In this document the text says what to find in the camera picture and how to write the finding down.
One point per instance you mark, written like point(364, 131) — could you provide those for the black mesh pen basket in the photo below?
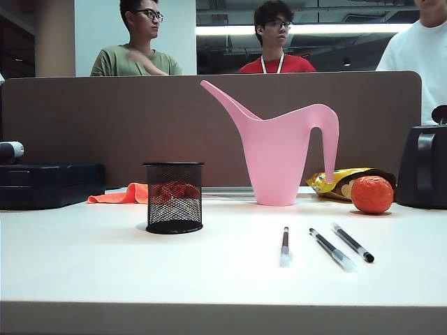
point(174, 227)

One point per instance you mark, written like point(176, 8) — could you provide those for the brown desk partition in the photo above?
point(122, 118)

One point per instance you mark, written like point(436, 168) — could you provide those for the black pen with black end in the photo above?
point(352, 242)

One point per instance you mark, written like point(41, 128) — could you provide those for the beige round column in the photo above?
point(54, 38)

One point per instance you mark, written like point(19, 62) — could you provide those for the black kettle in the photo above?
point(422, 167)

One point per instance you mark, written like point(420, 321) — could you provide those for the black plastic case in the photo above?
point(49, 186)

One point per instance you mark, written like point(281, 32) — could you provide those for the orange cloth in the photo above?
point(120, 197)

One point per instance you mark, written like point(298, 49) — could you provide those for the pink plastic watering can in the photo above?
point(276, 157)

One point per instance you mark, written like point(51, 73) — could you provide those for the black pen with clear cap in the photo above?
point(331, 248)

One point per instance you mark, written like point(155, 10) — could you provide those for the yellow snack bag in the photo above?
point(323, 181)

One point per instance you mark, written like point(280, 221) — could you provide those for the person in green shirt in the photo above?
point(115, 61)

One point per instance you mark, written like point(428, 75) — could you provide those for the person in red shirt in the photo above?
point(276, 31)

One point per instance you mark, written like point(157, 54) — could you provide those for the short pen with clear cap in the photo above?
point(285, 246)

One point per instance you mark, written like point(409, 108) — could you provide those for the person in white shirt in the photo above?
point(419, 52)

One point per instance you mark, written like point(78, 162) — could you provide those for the orange round fruit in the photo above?
point(372, 195)

